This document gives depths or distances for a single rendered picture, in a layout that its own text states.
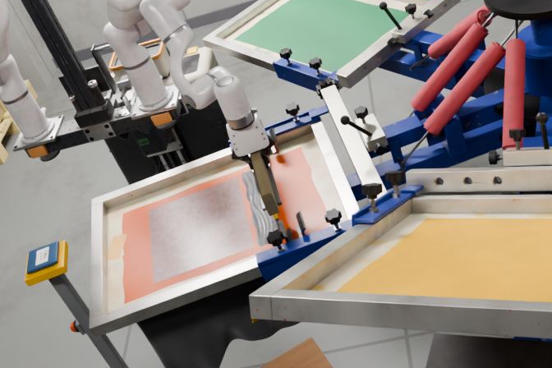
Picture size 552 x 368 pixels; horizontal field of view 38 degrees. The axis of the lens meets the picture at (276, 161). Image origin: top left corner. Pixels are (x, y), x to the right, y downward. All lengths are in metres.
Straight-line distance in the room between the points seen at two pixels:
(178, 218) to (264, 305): 1.26
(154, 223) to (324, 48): 0.96
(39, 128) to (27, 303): 1.49
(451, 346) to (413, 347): 1.25
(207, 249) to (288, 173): 0.35
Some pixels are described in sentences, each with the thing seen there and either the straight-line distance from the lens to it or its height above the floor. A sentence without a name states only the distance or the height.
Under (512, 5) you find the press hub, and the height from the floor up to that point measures 1.32.
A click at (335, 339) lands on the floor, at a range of 3.23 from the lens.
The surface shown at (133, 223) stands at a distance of 2.55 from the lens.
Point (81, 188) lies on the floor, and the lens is 4.68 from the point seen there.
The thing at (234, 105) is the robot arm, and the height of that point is 1.32.
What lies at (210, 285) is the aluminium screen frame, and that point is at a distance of 2.16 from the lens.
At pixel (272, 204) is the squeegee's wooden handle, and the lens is 2.13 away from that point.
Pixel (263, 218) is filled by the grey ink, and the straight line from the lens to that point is 2.32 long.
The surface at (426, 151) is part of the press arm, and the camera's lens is 2.42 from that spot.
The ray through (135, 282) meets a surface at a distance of 2.34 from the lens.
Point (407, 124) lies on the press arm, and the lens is 2.34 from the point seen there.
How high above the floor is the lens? 2.42
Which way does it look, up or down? 35 degrees down
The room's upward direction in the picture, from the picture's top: 22 degrees counter-clockwise
